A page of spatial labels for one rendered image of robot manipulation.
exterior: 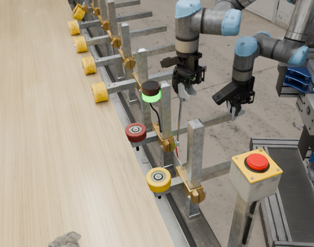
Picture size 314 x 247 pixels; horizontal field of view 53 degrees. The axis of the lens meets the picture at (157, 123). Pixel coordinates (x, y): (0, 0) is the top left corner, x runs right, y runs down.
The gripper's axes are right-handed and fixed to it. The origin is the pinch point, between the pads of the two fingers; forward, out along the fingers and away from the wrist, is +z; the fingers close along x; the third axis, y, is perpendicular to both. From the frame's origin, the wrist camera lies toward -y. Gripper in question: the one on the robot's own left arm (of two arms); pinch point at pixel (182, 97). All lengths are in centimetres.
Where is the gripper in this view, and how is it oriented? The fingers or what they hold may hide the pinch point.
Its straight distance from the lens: 116.0
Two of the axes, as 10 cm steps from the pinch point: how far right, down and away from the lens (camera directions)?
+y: 6.4, 4.6, -6.1
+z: 0.4, 7.7, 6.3
